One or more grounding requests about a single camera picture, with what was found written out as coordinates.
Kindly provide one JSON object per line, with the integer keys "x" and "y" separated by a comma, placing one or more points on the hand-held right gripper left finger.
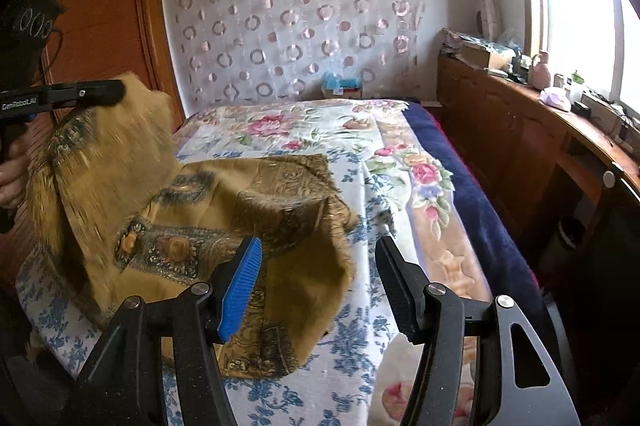
{"x": 240, "y": 291}

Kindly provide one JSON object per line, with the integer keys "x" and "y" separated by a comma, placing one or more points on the sheer circle-patterned curtain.
{"x": 300, "y": 31}

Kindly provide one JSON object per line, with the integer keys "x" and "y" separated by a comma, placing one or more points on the window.
{"x": 575, "y": 6}

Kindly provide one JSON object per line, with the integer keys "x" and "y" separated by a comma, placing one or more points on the blue plastic bag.
{"x": 340, "y": 81}

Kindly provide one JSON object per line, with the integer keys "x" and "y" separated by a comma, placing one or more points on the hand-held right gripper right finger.
{"x": 400, "y": 291}

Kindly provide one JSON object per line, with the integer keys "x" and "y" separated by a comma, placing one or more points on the olive brown patterned shirt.
{"x": 125, "y": 166}

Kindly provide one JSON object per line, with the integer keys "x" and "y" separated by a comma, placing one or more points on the floral bed quilt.
{"x": 380, "y": 206}

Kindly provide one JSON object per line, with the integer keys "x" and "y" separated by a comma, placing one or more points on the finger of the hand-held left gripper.
{"x": 90, "y": 95}

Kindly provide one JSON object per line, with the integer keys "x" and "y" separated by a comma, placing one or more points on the green-capped bottle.
{"x": 577, "y": 88}

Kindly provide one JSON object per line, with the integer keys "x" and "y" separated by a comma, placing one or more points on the white plastic bag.
{"x": 555, "y": 98}

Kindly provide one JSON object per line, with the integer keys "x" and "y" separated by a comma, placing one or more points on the cardboard box with clutter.
{"x": 487, "y": 55}

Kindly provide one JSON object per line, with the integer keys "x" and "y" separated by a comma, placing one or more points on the navy blue blanket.
{"x": 475, "y": 206}

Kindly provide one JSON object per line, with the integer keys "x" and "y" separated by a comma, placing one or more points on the wooden wardrobe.
{"x": 100, "y": 31}

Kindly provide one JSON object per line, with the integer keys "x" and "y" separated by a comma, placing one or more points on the person's left hand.
{"x": 12, "y": 181}

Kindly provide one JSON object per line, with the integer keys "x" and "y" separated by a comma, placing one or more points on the stack of papers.
{"x": 455, "y": 42}

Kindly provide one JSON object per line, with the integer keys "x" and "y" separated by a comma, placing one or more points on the wooden side counter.
{"x": 490, "y": 116}

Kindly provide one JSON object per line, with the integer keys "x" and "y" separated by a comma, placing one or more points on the small cardboard box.
{"x": 350, "y": 94}

